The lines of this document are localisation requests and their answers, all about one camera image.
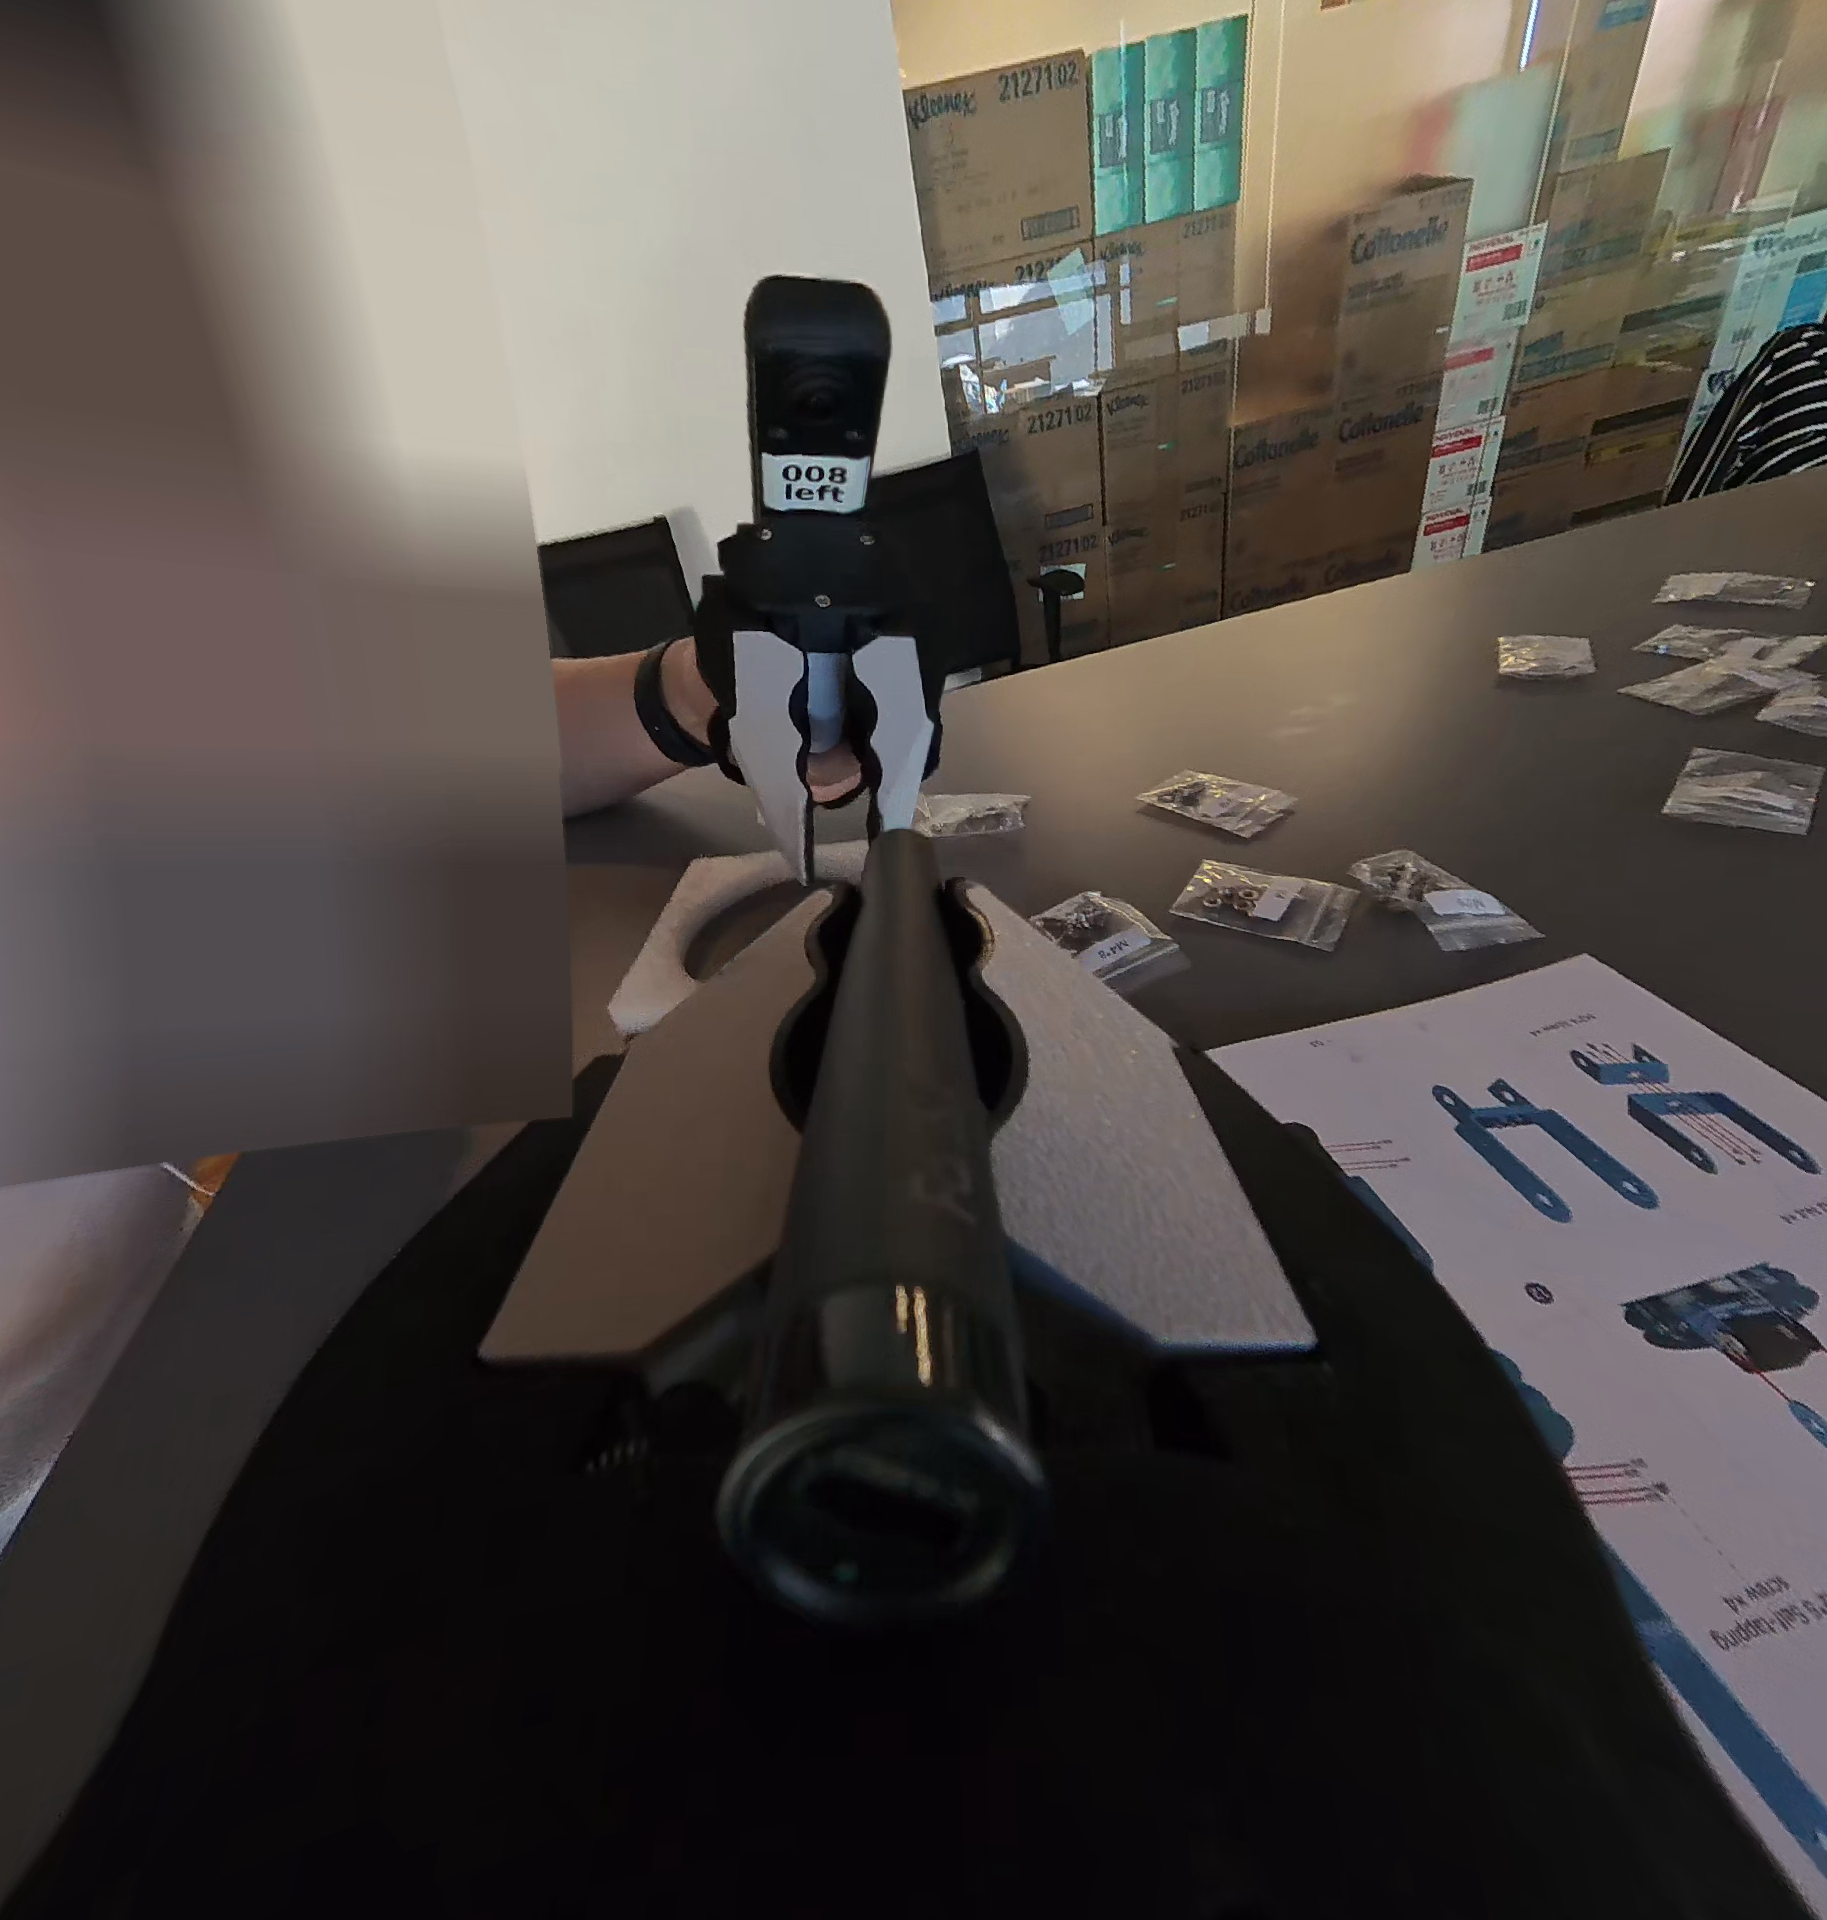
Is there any white foam insert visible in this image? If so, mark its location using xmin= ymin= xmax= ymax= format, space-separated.
xmin=609 ymin=839 xmax=877 ymax=1044

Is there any printed assembly manual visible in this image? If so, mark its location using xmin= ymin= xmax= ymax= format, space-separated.
xmin=1205 ymin=950 xmax=1827 ymax=1920

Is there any dark desk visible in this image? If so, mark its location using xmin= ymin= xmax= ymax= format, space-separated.
xmin=0 ymin=455 xmax=1827 ymax=1653

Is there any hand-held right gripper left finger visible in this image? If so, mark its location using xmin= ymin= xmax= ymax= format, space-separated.
xmin=477 ymin=883 xmax=855 ymax=1367

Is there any black wristband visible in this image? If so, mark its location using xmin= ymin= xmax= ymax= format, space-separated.
xmin=632 ymin=636 xmax=719 ymax=770

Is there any stack of cardboard boxes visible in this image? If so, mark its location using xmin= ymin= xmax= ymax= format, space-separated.
xmin=902 ymin=0 xmax=1827 ymax=663

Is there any black electric screwdriver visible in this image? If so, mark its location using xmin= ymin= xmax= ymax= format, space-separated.
xmin=716 ymin=827 xmax=1048 ymax=1622

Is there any black white striped garment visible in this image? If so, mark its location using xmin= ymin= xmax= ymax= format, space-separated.
xmin=1663 ymin=301 xmax=1827 ymax=503

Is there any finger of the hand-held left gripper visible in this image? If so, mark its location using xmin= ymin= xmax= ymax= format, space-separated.
xmin=841 ymin=636 xmax=937 ymax=840
xmin=731 ymin=635 xmax=822 ymax=889

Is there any person's left hand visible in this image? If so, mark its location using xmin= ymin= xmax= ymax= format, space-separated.
xmin=671 ymin=643 xmax=867 ymax=809

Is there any black office chair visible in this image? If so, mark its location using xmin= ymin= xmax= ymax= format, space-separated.
xmin=537 ymin=517 xmax=700 ymax=663
xmin=867 ymin=450 xmax=1084 ymax=691

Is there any group of clear hardware bags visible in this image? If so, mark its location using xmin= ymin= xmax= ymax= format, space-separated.
xmin=912 ymin=571 xmax=1827 ymax=993

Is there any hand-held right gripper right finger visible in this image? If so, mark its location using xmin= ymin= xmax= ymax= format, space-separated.
xmin=947 ymin=883 xmax=1324 ymax=1364

